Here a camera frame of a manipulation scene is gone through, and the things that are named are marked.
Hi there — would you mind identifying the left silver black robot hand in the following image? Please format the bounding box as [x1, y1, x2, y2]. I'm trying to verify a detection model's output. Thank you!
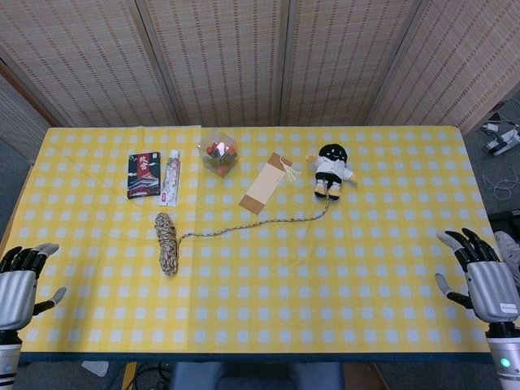
[0, 242, 68, 331]

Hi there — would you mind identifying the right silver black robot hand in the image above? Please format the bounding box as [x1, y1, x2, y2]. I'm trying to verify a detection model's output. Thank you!
[434, 227, 520, 324]

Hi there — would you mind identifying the braided multicolour rope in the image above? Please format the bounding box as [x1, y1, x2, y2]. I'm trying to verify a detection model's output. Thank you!
[154, 187, 331, 278]

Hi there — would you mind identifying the grey shoe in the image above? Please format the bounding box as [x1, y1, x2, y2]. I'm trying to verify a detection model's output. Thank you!
[493, 230, 520, 285]

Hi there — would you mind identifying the black floor object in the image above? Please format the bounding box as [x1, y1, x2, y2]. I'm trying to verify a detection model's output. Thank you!
[487, 209, 520, 235]

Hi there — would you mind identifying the grey white floor device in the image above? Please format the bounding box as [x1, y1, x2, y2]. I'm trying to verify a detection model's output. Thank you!
[481, 112, 520, 158]

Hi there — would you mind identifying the black red card box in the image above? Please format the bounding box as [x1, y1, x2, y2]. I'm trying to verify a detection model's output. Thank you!
[126, 150, 162, 200]

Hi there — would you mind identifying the woven folding screen panel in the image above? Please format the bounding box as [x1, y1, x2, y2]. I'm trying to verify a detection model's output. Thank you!
[137, 0, 292, 127]
[365, 0, 520, 135]
[282, 0, 427, 127]
[0, 75, 54, 163]
[0, 0, 184, 128]

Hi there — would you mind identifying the white floral tube package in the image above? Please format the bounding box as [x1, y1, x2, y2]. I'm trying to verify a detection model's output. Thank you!
[158, 149, 183, 206]

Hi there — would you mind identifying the black white plush doll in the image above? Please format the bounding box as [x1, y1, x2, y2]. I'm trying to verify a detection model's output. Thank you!
[305, 142, 359, 201]

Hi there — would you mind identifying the yellow checked tablecloth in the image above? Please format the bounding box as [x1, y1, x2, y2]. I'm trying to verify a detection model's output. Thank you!
[0, 124, 520, 355]

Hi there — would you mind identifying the clear box with red pieces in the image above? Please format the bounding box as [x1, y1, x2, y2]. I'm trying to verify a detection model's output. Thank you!
[197, 130, 239, 179]

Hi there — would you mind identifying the beige bookmark with tassel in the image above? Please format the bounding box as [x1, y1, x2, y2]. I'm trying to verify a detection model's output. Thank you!
[238, 151, 304, 215]

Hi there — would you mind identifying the white floor cable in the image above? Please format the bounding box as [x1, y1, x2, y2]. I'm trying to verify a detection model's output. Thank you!
[483, 171, 520, 201]

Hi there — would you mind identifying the black cable bundle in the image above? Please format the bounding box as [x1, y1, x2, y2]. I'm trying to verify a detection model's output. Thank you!
[136, 362, 174, 390]

